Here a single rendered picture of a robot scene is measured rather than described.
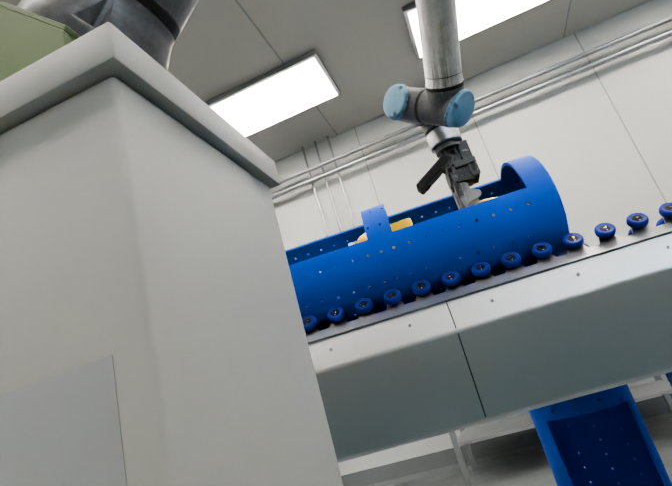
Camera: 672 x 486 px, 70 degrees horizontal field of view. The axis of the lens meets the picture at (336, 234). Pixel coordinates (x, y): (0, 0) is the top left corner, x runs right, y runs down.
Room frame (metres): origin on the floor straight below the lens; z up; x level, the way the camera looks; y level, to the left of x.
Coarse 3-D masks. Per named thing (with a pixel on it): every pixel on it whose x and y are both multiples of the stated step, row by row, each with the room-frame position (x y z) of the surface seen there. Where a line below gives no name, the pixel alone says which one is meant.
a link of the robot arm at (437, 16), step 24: (432, 0) 0.83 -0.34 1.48; (432, 24) 0.87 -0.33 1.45; (456, 24) 0.89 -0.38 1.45; (432, 48) 0.91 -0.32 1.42; (456, 48) 0.92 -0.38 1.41; (432, 72) 0.95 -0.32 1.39; (456, 72) 0.95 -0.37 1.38; (432, 96) 1.00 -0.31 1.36; (456, 96) 0.98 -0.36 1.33; (432, 120) 1.05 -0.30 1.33; (456, 120) 1.01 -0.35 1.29
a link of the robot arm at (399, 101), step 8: (392, 88) 1.07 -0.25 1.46; (400, 88) 1.06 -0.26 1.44; (408, 88) 1.06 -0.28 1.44; (416, 88) 1.06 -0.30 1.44; (424, 88) 1.05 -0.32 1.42; (392, 96) 1.08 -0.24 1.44; (400, 96) 1.06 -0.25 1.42; (408, 96) 1.06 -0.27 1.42; (416, 96) 1.05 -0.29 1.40; (384, 104) 1.10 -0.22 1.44; (392, 104) 1.08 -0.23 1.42; (400, 104) 1.07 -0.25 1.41; (408, 104) 1.06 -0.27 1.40; (392, 112) 1.09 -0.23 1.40; (400, 112) 1.08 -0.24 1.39; (408, 112) 1.08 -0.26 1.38; (400, 120) 1.12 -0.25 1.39; (408, 120) 1.11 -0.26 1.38; (416, 120) 1.09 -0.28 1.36
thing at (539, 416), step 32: (544, 416) 1.51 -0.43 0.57; (576, 416) 1.70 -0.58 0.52; (608, 416) 1.66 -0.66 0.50; (640, 416) 1.49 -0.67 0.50; (544, 448) 1.58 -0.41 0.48; (576, 448) 1.71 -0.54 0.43; (608, 448) 1.69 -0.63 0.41; (640, 448) 1.61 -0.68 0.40; (576, 480) 1.69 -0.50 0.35; (608, 480) 1.70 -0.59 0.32; (640, 480) 1.65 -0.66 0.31
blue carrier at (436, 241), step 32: (512, 160) 1.17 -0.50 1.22; (512, 192) 1.11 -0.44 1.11; (544, 192) 1.10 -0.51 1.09; (384, 224) 1.16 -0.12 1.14; (416, 224) 1.14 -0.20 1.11; (448, 224) 1.13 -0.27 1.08; (480, 224) 1.12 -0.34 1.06; (512, 224) 1.12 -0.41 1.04; (544, 224) 1.12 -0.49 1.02; (288, 256) 1.40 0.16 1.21; (320, 256) 1.17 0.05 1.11; (352, 256) 1.16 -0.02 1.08; (384, 256) 1.16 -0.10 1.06; (416, 256) 1.15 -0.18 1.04; (448, 256) 1.16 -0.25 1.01; (480, 256) 1.16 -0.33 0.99; (320, 288) 1.19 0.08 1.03; (352, 288) 1.19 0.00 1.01; (384, 288) 1.20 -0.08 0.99; (320, 320) 1.25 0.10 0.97
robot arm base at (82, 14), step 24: (24, 0) 0.41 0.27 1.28; (48, 0) 0.41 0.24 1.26; (72, 0) 0.41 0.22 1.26; (96, 0) 0.42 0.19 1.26; (120, 0) 0.43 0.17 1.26; (144, 0) 0.45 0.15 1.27; (72, 24) 0.41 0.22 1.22; (96, 24) 0.43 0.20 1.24; (120, 24) 0.44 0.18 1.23; (144, 24) 0.46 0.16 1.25; (168, 24) 0.49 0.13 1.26; (144, 48) 0.47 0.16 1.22; (168, 48) 0.51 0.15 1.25
